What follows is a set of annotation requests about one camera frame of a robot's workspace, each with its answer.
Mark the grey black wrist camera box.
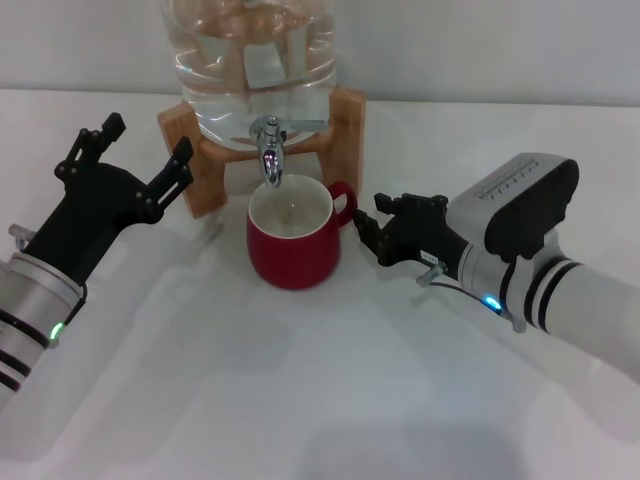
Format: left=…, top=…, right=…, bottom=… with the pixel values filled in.
left=447, top=153, right=581, bottom=261

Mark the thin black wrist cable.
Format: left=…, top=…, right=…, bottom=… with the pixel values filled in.
left=59, top=287, right=89, bottom=326

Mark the chrome faucet tap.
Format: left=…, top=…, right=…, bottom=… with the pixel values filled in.
left=248, top=115, right=331, bottom=189

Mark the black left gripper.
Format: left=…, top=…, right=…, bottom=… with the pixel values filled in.
left=22, top=113, right=195, bottom=286

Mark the small clear metal plug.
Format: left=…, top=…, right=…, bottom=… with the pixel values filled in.
left=8, top=224, right=32, bottom=251

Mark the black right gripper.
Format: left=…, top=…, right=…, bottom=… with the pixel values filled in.
left=352, top=192, right=469, bottom=279

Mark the glass water dispenser jar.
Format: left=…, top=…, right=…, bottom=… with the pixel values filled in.
left=159, top=0, right=341, bottom=151

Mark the red ceramic cup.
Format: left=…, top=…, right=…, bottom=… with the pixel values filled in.
left=245, top=174, right=359, bottom=290

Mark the wooden dispenser stand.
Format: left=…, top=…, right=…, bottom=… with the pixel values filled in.
left=157, top=87, right=366, bottom=219

